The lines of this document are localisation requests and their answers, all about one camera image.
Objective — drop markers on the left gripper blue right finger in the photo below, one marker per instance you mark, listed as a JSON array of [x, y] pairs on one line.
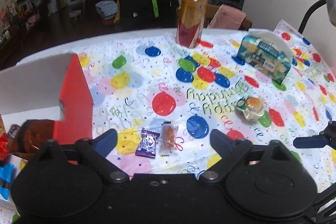
[[221, 143]]

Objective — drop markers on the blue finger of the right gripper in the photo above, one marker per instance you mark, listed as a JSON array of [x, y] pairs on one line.
[[316, 141]]

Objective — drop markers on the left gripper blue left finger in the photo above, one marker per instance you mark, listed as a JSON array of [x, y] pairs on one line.
[[105, 143]]

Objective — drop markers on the purple candy wrapper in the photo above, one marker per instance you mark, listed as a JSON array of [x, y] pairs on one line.
[[147, 146]]

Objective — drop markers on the clear orange candy packet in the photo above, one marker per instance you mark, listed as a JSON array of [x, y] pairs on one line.
[[167, 137]]

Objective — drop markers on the dark red foil bag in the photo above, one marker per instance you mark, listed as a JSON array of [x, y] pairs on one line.
[[30, 136]]

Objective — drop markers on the brown chocolate candy block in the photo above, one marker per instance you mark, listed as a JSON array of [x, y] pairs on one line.
[[14, 128]]

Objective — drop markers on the red yellow snack bag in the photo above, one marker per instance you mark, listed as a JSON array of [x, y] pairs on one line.
[[4, 141]]

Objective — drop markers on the egg yolk pastry packet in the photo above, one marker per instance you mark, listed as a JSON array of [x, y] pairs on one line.
[[252, 108]]

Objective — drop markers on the balloon birthday tablecloth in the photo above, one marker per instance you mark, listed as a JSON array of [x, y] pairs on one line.
[[141, 80]]

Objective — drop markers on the red white cardboard box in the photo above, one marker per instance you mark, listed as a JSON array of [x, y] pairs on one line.
[[51, 88]]

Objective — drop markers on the blue snack packet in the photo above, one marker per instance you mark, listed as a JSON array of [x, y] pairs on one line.
[[6, 173]]

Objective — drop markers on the pink cloth on chair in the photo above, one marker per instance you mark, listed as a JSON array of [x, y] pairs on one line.
[[228, 18]]

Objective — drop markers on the black low tv cabinet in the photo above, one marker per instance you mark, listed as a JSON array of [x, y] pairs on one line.
[[19, 31]]

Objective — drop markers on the small white stool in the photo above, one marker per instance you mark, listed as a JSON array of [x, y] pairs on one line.
[[75, 16]]

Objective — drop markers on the blue folded clothes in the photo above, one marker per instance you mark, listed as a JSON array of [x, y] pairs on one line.
[[107, 9]]

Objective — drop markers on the orange juice bottle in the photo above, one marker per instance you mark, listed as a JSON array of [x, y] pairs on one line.
[[191, 17]]

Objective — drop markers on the black green backpack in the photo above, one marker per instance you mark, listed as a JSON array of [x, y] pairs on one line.
[[145, 14]]

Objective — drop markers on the grey desk lamp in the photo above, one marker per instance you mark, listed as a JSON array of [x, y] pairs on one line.
[[331, 12]]

